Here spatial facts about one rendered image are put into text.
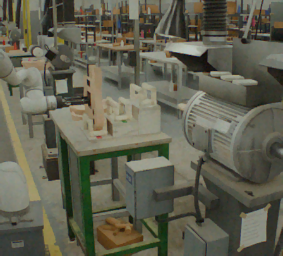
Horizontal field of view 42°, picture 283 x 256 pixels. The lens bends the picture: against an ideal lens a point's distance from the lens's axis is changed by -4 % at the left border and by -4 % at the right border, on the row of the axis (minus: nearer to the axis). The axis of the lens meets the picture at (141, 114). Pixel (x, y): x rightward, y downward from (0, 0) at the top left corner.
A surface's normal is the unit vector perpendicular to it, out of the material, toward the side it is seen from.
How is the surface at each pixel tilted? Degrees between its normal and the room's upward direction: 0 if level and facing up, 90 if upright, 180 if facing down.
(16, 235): 90
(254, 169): 96
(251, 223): 90
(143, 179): 90
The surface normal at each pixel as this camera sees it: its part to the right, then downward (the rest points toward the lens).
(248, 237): 0.36, 0.22
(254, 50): -0.92, 0.11
